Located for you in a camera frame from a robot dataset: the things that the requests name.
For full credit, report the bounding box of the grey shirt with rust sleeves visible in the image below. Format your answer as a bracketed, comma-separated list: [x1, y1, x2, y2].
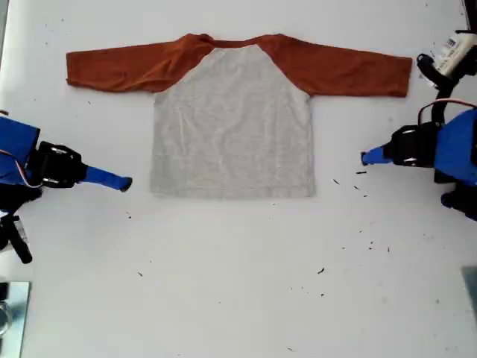
[65, 32, 414, 198]

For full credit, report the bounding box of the steel clamp plate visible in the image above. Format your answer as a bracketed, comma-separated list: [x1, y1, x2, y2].
[0, 281, 33, 358]

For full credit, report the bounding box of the red white arm wire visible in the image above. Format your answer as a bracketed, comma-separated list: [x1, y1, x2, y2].
[418, 98, 477, 128]
[0, 148, 44, 189]

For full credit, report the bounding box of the black camera stalk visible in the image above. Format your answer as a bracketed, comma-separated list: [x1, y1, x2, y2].
[432, 76, 467, 126]

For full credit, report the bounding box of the black camera cable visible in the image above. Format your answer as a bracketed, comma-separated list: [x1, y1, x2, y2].
[416, 53, 444, 90]

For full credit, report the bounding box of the white labelled camera box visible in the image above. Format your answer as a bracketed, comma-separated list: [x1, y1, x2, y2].
[434, 29, 477, 79]

